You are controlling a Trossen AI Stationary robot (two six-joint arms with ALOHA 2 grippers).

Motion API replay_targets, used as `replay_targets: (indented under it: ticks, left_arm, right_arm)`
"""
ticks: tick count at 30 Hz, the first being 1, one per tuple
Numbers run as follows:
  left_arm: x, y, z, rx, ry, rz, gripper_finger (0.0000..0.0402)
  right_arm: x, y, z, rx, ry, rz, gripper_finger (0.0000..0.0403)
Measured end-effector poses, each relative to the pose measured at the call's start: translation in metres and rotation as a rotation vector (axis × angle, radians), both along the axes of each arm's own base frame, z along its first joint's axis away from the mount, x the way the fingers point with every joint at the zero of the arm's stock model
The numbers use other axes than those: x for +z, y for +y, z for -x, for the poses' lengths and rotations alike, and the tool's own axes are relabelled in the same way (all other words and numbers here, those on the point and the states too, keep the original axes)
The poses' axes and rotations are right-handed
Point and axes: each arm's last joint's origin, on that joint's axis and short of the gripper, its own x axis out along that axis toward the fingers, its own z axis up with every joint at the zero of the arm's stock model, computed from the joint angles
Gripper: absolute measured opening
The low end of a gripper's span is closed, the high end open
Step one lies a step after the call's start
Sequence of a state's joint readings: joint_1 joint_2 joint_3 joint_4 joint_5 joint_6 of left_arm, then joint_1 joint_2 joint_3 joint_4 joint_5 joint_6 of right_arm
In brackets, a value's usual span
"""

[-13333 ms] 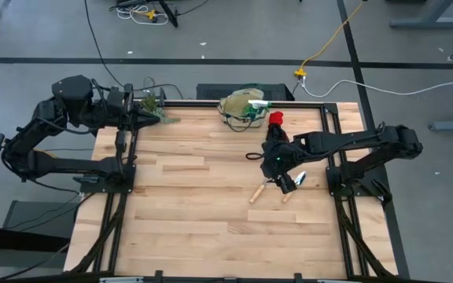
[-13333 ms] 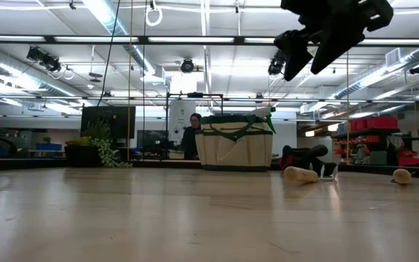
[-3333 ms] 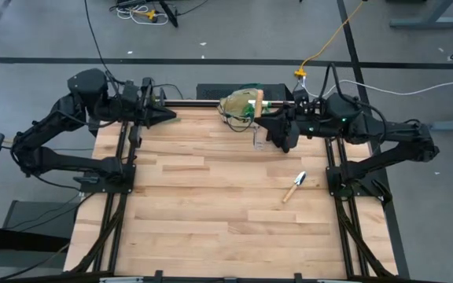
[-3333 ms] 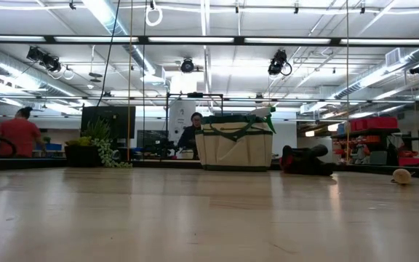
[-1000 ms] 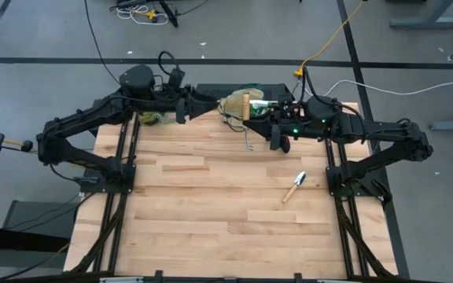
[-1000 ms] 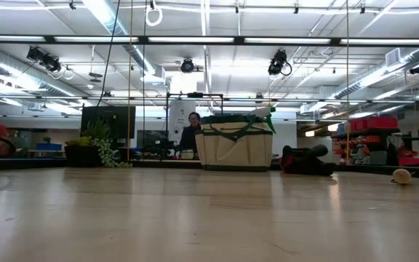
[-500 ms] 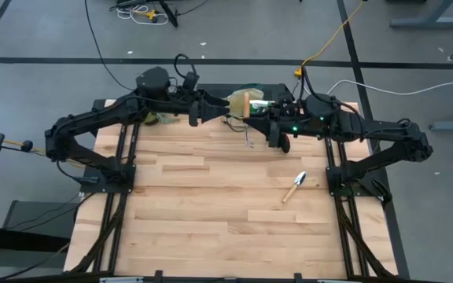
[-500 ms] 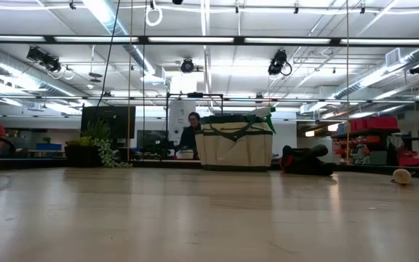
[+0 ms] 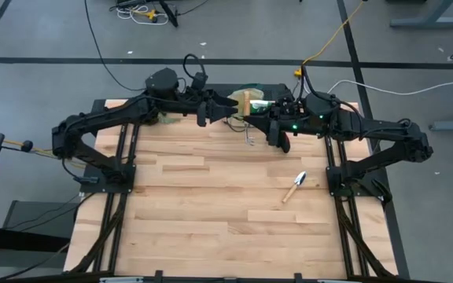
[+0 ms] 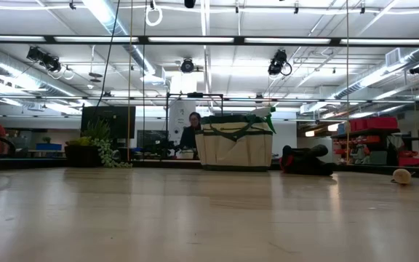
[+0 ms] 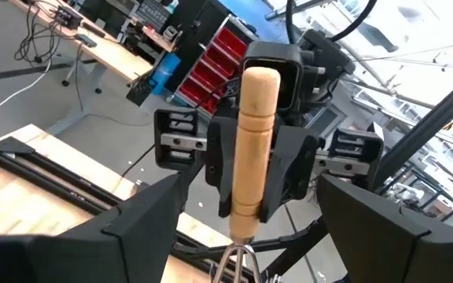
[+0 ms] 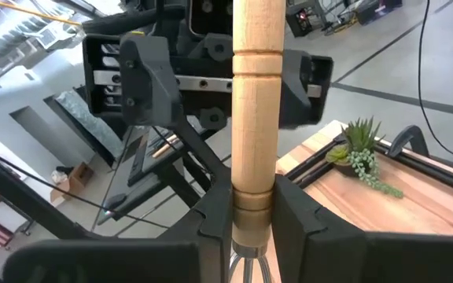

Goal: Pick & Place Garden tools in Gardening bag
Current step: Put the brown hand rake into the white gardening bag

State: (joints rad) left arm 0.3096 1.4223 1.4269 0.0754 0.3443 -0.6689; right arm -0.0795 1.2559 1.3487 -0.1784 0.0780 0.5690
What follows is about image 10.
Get white pillar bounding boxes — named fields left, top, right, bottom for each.
left=168, top=100, right=197, bottom=141

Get yellow hanging rope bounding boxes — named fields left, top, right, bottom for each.
left=345, top=0, right=351, bottom=165
left=127, top=0, right=132, bottom=162

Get beige canvas gardening bag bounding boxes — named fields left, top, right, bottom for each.
left=194, top=115, right=276, bottom=172

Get potted succulent plant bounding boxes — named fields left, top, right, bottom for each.
left=64, top=119, right=133, bottom=169

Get red storage bin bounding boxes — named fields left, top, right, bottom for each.
left=349, top=116, right=399, bottom=132
left=398, top=156, right=419, bottom=167

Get black overhead beam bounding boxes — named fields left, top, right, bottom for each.
left=0, top=34, right=419, bottom=47

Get black metal table frame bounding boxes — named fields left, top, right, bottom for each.
left=0, top=156, right=419, bottom=180

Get dark storage shelf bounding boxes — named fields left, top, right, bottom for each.
left=331, top=127, right=419, bottom=167

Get green spray bottle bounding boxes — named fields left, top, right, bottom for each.
left=247, top=105, right=278, bottom=135

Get white cable ring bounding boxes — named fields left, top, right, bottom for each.
left=145, top=5, right=163, bottom=27

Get black monitor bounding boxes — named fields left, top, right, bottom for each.
left=81, top=106, right=137, bottom=139

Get hand trowel with wooden handle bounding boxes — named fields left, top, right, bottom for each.
left=390, top=167, right=416, bottom=186

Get red and black gardening gloves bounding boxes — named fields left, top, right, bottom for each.
left=279, top=144, right=338, bottom=177

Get black hanging cable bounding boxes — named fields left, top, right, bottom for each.
left=95, top=0, right=121, bottom=108

